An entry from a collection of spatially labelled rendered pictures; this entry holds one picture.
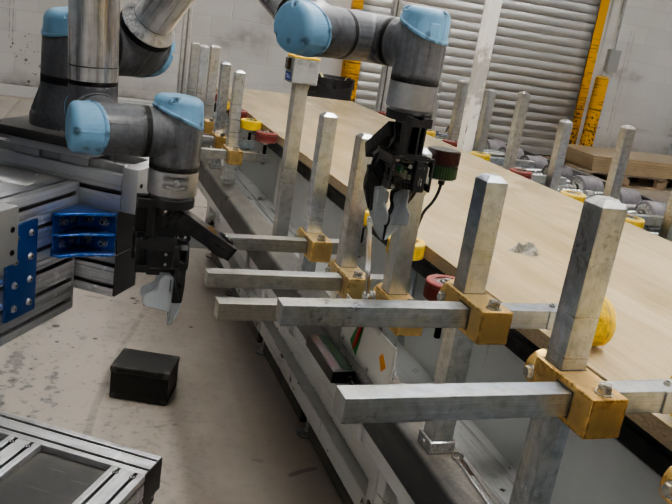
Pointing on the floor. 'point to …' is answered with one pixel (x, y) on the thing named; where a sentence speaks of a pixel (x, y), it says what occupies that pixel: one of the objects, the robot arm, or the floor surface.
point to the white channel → (479, 74)
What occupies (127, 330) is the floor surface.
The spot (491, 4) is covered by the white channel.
